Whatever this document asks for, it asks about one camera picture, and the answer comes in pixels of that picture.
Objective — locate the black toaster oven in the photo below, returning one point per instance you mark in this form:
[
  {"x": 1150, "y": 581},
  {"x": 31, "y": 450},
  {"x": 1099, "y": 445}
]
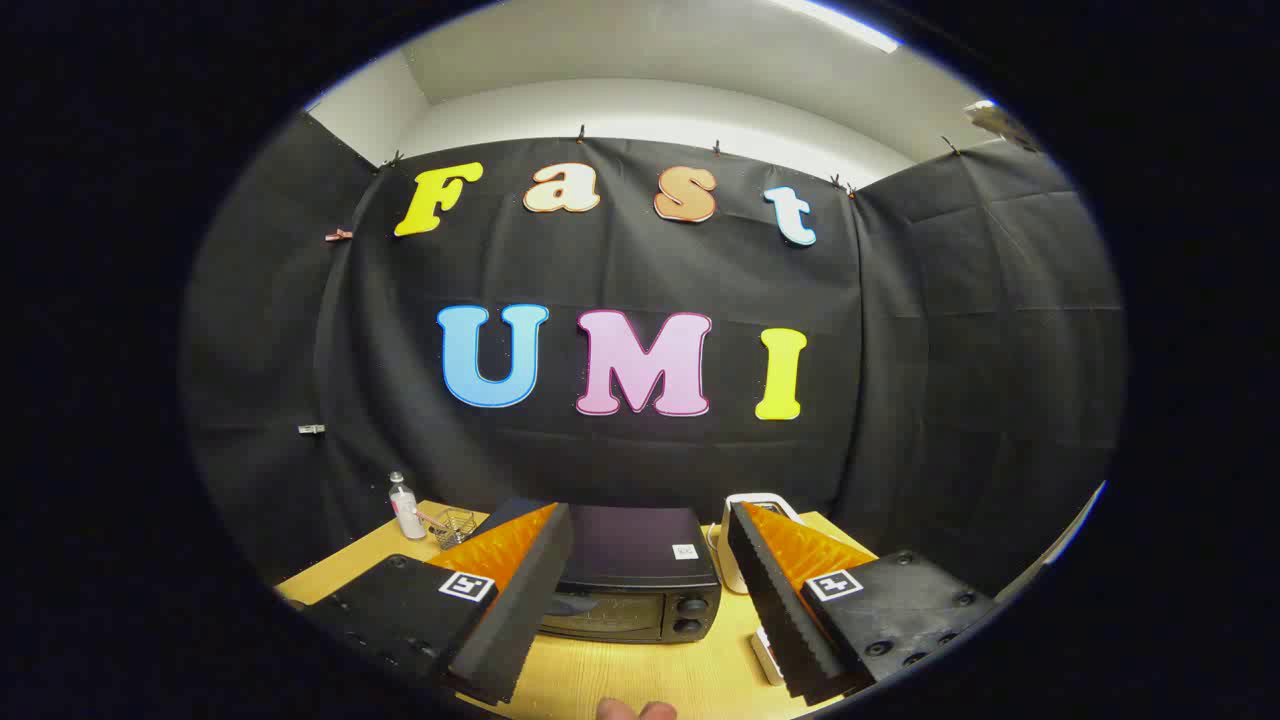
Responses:
[{"x": 630, "y": 545}]

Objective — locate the pale crumpled object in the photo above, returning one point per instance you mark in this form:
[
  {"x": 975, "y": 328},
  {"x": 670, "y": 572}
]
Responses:
[{"x": 1000, "y": 122}]

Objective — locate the white toaster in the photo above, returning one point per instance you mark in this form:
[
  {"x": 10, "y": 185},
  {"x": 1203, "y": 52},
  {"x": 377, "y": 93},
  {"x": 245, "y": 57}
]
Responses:
[{"x": 722, "y": 545}]

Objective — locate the white rectangular tray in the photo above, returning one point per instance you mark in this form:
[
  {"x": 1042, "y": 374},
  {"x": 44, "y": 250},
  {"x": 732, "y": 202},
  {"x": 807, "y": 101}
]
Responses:
[{"x": 765, "y": 655}]

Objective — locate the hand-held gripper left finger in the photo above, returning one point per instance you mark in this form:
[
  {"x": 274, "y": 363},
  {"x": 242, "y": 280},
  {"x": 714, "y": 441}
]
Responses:
[{"x": 520, "y": 620}]

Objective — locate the red white striped straw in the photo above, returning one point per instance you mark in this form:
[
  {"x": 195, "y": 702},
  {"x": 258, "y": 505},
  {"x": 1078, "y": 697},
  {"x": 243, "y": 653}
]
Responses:
[{"x": 432, "y": 519}]

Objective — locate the clear plastic bottle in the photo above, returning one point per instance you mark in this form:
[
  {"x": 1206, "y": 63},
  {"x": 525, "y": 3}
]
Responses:
[{"x": 407, "y": 515}]

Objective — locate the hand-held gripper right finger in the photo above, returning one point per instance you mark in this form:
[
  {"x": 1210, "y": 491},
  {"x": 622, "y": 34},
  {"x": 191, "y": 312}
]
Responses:
[{"x": 775, "y": 610}]

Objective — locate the black backdrop cloth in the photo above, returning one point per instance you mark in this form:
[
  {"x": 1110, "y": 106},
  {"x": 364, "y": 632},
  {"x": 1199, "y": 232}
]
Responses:
[{"x": 620, "y": 270}]

